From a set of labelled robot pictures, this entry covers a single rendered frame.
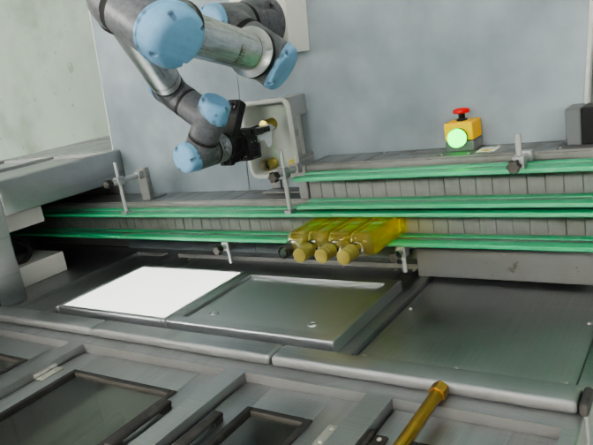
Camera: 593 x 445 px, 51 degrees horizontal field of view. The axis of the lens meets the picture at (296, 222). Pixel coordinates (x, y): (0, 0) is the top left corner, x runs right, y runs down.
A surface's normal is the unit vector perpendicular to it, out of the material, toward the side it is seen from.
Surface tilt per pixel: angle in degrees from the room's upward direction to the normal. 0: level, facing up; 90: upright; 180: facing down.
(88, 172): 90
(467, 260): 0
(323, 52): 0
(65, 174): 90
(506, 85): 0
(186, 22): 83
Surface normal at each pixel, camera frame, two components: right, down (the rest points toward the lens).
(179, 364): -0.54, 0.29
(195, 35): 0.70, 0.59
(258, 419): -0.16, -0.96
